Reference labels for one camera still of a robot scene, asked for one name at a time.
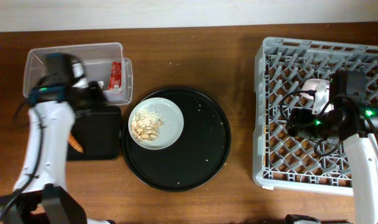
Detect pink bowl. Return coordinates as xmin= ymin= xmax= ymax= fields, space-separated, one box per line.
xmin=300 ymin=78 xmax=330 ymax=100

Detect white tissue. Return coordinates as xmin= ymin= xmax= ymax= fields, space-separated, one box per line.
xmin=97 ymin=81 xmax=104 ymax=89

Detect red snack wrapper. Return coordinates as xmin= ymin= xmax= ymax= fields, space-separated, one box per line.
xmin=108 ymin=62 xmax=122 ymax=90

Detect orange carrot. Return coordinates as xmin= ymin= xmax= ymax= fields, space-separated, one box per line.
xmin=68 ymin=134 xmax=84 ymax=153

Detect rice and nut shells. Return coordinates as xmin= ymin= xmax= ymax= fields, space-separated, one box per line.
xmin=131 ymin=107 xmax=164 ymax=141

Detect grey plate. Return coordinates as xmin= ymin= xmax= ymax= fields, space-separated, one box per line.
xmin=127 ymin=97 xmax=184 ymax=150

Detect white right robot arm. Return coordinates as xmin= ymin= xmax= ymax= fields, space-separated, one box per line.
xmin=286 ymin=71 xmax=378 ymax=223

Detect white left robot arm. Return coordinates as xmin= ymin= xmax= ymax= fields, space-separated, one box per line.
xmin=0 ymin=53 xmax=107 ymax=223

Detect clear plastic waste bin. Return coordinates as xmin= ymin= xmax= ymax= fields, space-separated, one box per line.
xmin=23 ymin=42 xmax=134 ymax=106

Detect grey dishwasher rack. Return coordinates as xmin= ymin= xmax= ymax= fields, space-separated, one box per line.
xmin=252 ymin=37 xmax=378 ymax=196

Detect black rectangular tray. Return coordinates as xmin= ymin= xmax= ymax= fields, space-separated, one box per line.
xmin=67 ymin=106 xmax=122 ymax=161

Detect black round serving tray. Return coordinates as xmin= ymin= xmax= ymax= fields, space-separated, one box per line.
xmin=121 ymin=88 xmax=231 ymax=192

